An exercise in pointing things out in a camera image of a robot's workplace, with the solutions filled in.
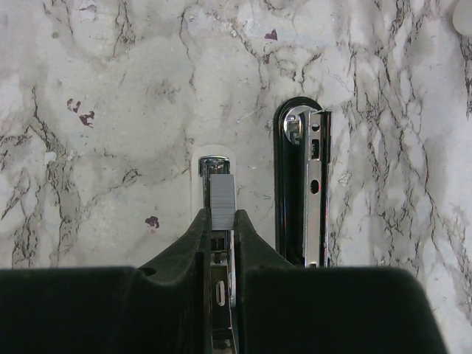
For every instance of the black stapler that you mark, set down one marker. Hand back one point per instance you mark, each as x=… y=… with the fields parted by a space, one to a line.
x=302 y=147

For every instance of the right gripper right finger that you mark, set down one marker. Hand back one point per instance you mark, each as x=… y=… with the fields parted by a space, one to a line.
x=282 y=308

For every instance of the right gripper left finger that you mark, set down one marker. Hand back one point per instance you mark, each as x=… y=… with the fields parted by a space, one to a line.
x=160 y=307

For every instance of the grey staple strip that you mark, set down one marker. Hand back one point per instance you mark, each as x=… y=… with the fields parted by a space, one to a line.
x=222 y=202

